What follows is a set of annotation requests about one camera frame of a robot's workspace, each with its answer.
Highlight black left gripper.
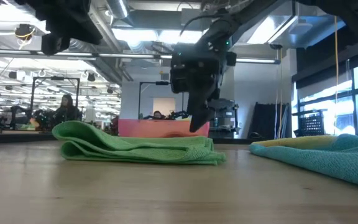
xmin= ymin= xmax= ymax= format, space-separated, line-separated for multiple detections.
xmin=26 ymin=0 xmax=104 ymax=56

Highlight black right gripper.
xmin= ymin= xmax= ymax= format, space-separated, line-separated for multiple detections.
xmin=169 ymin=43 xmax=237 ymax=133

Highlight bright green microfiber towel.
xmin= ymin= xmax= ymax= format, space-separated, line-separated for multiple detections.
xmin=52 ymin=120 xmax=227 ymax=166

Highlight yellow microfiber towel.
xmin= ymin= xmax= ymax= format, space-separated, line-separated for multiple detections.
xmin=252 ymin=134 xmax=358 ymax=149

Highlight teal microfiber towel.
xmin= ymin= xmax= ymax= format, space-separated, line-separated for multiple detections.
xmin=248 ymin=133 xmax=358 ymax=191

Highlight black cabinet machine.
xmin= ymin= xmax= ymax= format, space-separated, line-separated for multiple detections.
xmin=209 ymin=98 xmax=241 ymax=138

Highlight pink translucent plastic bin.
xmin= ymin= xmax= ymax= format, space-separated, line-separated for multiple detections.
xmin=117 ymin=118 xmax=211 ymax=139

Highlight black folded panel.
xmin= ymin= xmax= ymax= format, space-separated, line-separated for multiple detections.
xmin=247 ymin=101 xmax=291 ymax=140

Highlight long ceiling light bar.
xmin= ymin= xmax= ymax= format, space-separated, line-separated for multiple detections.
xmin=0 ymin=48 xmax=282 ymax=65

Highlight black plastic crate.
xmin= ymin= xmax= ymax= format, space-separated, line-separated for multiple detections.
xmin=293 ymin=110 xmax=326 ymax=139

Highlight yellow black ceiling cord reel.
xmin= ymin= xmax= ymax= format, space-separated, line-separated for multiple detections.
xmin=13 ymin=23 xmax=36 ymax=41

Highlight black gantry frame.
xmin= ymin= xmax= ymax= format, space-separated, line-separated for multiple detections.
xmin=30 ymin=76 xmax=81 ymax=130
xmin=138 ymin=80 xmax=185 ymax=121

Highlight pale orange wall panel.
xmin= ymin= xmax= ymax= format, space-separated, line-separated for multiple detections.
xmin=152 ymin=96 xmax=177 ymax=118

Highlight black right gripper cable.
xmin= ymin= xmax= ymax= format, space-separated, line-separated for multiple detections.
xmin=179 ymin=14 xmax=229 ymax=37

